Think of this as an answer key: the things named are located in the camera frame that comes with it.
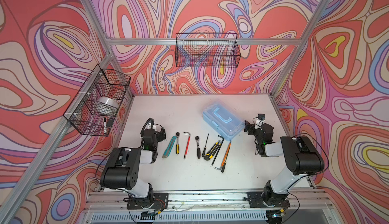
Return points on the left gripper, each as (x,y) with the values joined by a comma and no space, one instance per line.
(161,134)

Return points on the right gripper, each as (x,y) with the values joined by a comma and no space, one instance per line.
(249,128)

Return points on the blue plastic tool box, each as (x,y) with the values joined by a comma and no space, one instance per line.
(223,119)

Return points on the small black screwdriver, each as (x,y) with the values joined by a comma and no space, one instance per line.
(205,147)

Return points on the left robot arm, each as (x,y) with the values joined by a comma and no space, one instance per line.
(122,169)

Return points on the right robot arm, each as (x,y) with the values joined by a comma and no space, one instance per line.
(301,158)

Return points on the teal utility knife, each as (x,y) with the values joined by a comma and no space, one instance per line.
(169,148)

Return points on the red hex key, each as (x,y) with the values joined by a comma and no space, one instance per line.
(187,144)

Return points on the orange black screwdriver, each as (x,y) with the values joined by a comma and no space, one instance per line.
(226,160)

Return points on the silver tape roll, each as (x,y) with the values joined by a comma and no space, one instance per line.
(108,101)

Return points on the black hex key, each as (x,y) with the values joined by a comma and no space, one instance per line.
(218,149)

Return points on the yellow black utility knife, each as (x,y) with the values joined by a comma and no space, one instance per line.
(211,153)

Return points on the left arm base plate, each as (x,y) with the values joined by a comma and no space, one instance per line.
(155,201)

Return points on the left wire basket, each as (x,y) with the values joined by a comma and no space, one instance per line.
(86,114)

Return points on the wire basket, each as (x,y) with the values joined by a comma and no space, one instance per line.
(86,114)
(207,50)

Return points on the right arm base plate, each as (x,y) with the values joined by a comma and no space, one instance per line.
(261,200)

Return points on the aluminium front rail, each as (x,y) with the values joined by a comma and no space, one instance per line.
(307,206)

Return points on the back wire basket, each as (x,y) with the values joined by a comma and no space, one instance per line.
(207,50)

